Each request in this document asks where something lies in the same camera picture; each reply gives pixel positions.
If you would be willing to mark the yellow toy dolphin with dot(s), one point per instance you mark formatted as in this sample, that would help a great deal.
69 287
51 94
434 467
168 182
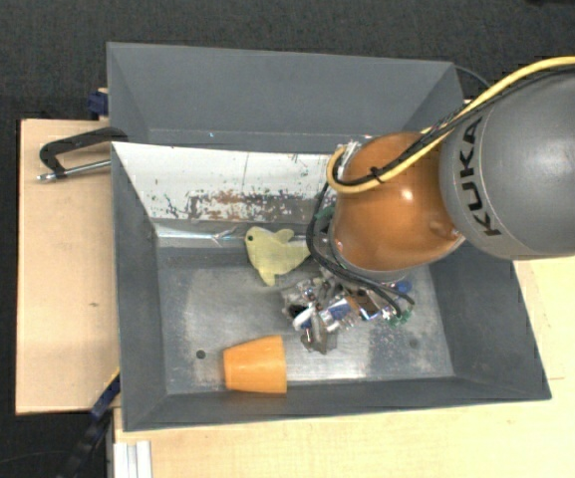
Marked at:
273 254

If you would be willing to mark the grey metal bin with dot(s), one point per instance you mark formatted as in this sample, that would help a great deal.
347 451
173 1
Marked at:
247 316

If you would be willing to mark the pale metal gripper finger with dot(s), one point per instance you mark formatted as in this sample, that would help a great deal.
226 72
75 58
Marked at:
325 342
307 339

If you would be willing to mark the orange plastic cup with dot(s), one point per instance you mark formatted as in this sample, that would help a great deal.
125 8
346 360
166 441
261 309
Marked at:
257 365

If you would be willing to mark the pale wood flat board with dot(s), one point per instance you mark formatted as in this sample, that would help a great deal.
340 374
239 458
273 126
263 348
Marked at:
63 277

